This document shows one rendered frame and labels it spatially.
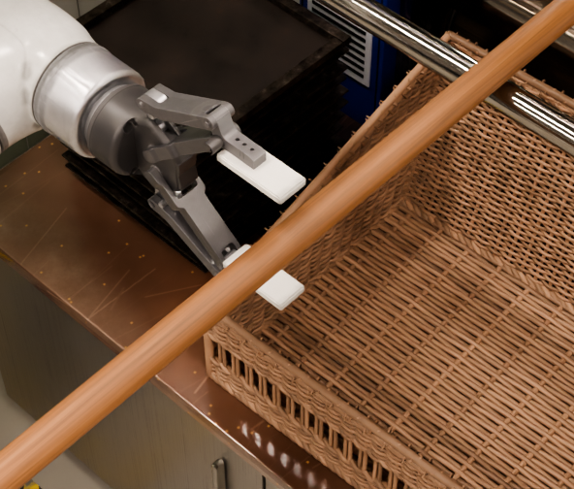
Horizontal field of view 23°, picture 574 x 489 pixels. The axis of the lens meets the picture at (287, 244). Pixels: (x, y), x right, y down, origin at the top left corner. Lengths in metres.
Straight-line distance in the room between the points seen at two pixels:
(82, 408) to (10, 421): 1.45
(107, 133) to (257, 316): 0.65
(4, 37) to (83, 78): 0.09
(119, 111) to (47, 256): 0.76
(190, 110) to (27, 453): 0.30
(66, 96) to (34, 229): 0.77
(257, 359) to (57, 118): 0.54
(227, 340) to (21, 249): 0.39
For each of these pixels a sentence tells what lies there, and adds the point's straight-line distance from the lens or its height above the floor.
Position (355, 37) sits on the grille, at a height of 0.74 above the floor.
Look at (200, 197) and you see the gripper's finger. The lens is 1.23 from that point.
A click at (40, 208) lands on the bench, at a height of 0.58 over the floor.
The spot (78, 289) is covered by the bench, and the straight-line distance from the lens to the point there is 1.91.
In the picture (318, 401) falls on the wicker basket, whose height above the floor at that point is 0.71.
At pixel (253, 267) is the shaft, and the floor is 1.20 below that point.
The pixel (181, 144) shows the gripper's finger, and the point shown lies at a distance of 1.16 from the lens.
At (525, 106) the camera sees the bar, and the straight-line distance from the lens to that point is 1.30.
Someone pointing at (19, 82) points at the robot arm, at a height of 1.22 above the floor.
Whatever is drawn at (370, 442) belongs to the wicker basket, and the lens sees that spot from 1.62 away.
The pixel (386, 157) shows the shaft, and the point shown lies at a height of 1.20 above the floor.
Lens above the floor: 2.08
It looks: 50 degrees down
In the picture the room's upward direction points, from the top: straight up
